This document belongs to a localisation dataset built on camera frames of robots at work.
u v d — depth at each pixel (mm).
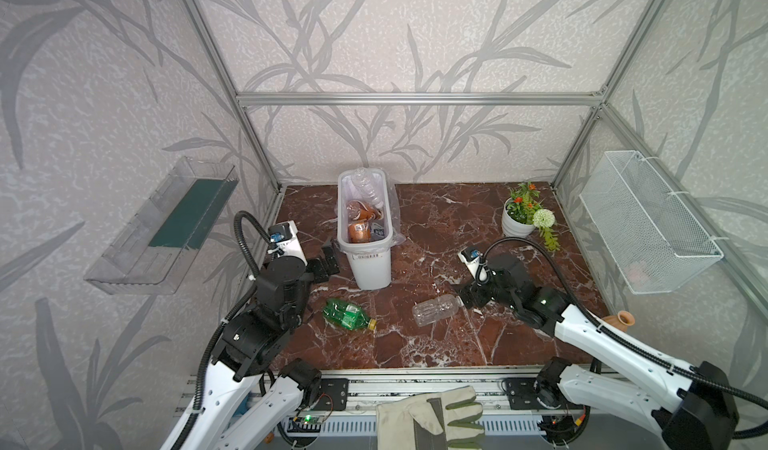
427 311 834
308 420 708
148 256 637
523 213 963
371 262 781
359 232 825
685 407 385
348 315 843
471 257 680
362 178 831
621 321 737
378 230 913
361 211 862
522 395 732
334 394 736
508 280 584
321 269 568
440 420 695
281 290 438
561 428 731
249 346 418
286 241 525
